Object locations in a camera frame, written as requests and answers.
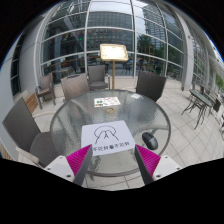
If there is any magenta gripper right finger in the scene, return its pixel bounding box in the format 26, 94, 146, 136
134, 144, 183, 186

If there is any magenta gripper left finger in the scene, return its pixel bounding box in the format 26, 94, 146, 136
44, 144, 94, 187

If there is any black computer mouse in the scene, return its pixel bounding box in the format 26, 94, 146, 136
142, 132, 158, 150

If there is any white paper mouse outline sheet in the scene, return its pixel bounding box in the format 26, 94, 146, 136
81, 120, 135, 156

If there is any grey wicker chair left front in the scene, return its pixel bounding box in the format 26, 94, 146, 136
2, 99, 59, 168

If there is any grey wicker chair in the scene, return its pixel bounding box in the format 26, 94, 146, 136
35, 73, 56, 107
61, 73, 90, 101
88, 65, 110, 91
2, 99, 59, 168

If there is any round glass table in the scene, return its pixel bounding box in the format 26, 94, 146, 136
50, 90, 171, 177

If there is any small round coaster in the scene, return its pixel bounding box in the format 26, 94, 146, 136
105, 107, 115, 113

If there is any colourful menu card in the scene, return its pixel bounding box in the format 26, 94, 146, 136
94, 97, 120, 107

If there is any grey wicker chair back left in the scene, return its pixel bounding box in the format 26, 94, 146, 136
61, 73, 90, 101

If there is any wooden bench left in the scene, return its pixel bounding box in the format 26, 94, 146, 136
25, 93, 38, 113

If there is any dark wicker chair back right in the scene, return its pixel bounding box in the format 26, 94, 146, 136
136, 71, 166, 102

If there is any dark side table right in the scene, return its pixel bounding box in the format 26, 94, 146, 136
183, 89, 212, 128

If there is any grey wicker chair far left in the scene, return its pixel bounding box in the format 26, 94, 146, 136
35, 73, 56, 107

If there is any grey wicker chair far centre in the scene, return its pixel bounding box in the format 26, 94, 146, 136
88, 65, 110, 91

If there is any dark chair far right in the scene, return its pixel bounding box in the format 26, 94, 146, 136
211, 98, 221, 121

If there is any gold menu stand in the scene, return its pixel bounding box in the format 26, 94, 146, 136
100, 44, 128, 88

